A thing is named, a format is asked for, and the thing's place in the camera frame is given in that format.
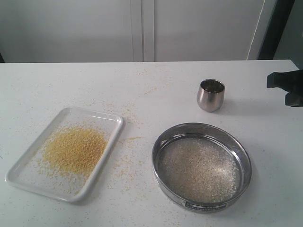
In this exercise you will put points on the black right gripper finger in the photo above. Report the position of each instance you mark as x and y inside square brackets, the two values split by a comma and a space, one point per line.
[294, 99]
[288, 81]

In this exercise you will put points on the yellow millet pile on tray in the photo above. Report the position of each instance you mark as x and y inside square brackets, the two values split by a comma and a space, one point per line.
[73, 150]

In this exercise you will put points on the stainless steel cup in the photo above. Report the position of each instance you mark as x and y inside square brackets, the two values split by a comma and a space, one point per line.
[210, 95]

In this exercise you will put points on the round steel mesh sieve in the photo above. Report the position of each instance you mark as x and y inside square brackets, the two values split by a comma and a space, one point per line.
[195, 130]

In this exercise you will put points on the white rectangular tray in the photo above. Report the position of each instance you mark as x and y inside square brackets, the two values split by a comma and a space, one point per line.
[30, 175]

